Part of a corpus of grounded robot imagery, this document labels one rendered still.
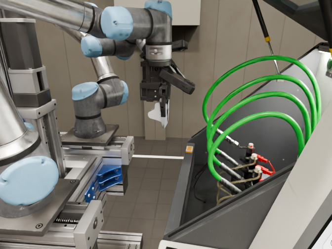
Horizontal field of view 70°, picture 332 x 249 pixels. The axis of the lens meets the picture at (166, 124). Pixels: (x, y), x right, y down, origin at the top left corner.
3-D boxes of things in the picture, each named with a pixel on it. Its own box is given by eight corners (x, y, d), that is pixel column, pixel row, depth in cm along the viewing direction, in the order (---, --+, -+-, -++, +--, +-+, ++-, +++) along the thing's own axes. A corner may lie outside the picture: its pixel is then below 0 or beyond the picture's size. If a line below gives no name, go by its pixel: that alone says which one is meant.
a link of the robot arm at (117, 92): (98, 112, 118) (61, 10, 119) (123, 106, 127) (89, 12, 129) (107, 105, 108) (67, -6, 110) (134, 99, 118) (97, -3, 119)
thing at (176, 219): (186, 168, 131) (187, 142, 125) (194, 169, 130) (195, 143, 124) (163, 273, 74) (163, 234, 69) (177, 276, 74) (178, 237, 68)
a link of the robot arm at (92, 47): (38, -5, 107) (90, 35, 82) (62, -3, 114) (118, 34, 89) (40, 22, 114) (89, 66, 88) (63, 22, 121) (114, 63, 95)
